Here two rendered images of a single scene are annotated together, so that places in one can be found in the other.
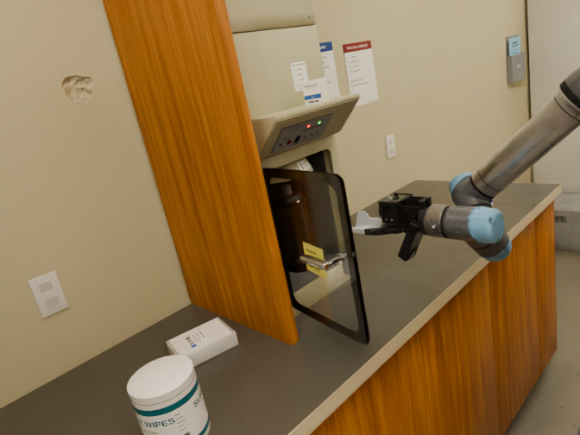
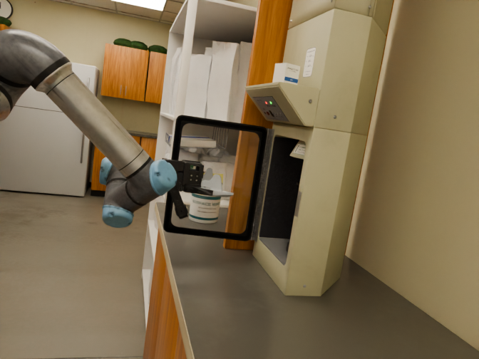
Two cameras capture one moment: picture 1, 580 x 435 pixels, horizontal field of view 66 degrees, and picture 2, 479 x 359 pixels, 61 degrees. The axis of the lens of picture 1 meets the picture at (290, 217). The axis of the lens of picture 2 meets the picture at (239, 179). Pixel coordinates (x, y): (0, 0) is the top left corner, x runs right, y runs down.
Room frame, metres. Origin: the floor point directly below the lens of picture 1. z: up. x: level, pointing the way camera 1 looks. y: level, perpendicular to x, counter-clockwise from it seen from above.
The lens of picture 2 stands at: (1.63, -1.22, 1.41)
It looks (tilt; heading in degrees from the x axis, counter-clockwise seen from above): 9 degrees down; 115
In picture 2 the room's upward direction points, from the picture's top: 8 degrees clockwise
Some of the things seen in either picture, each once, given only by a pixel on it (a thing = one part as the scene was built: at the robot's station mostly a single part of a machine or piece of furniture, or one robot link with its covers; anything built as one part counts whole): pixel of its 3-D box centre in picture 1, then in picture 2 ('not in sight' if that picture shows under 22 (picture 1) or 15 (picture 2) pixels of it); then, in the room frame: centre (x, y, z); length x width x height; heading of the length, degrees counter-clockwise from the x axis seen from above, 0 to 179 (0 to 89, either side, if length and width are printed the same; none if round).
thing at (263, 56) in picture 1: (273, 173); (323, 157); (1.32, 0.02, 1.33); 0.32 x 0.25 x 0.77; 131
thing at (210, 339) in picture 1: (202, 343); not in sight; (1.07, 0.30, 0.96); 0.16 x 0.12 x 0.04; 119
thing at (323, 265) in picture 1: (320, 259); not in sight; (0.91, -0.05, 1.20); 0.10 x 0.05 x 0.03; 31
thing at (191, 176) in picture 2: (407, 215); (181, 176); (1.01, -0.28, 1.22); 0.12 x 0.08 x 0.09; 40
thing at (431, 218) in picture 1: (438, 221); not in sight; (0.95, -0.33, 1.22); 0.08 x 0.05 x 0.08; 130
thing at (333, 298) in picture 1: (312, 251); (214, 179); (0.99, -0.03, 1.19); 0.30 x 0.01 x 0.40; 31
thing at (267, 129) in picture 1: (308, 125); (275, 104); (1.18, -0.10, 1.46); 0.32 x 0.11 x 0.10; 131
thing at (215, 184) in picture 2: not in sight; (217, 184); (1.12, -0.26, 1.22); 0.09 x 0.03 x 0.06; 4
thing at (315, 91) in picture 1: (315, 91); (286, 75); (1.22, -0.13, 1.54); 0.05 x 0.05 x 0.06; 60
